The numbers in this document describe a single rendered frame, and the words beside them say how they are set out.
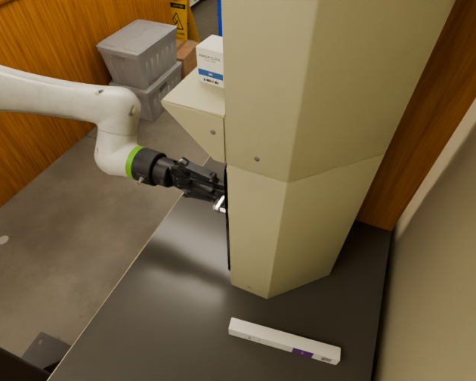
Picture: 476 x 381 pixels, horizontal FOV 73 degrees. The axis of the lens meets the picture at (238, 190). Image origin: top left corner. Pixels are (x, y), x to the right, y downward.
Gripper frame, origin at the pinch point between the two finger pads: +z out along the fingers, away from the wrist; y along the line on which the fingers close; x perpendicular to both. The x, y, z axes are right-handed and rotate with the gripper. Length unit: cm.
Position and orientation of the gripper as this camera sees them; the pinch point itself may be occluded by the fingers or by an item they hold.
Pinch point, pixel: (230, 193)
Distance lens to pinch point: 79.2
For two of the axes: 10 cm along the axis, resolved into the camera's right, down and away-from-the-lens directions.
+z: 9.2, 3.0, -2.6
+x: 4.0, -6.9, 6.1
